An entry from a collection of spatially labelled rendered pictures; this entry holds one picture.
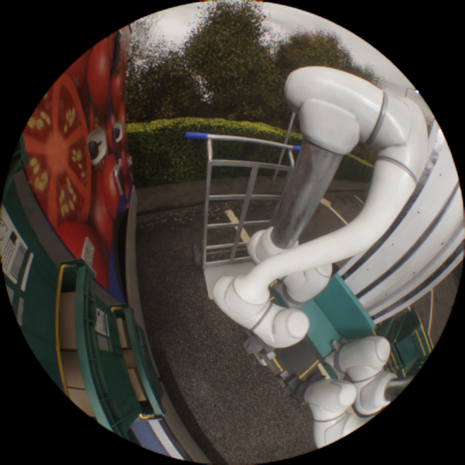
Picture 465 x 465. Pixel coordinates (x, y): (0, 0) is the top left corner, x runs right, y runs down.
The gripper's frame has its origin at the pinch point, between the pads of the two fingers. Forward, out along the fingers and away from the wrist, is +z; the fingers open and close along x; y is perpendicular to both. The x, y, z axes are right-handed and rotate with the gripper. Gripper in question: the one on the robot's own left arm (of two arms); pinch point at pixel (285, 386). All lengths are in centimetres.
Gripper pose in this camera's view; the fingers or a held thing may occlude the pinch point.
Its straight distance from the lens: 82.1
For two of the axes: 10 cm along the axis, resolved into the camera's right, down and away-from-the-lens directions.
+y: -8.7, 2.5, -4.3
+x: 4.7, 6.8, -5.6
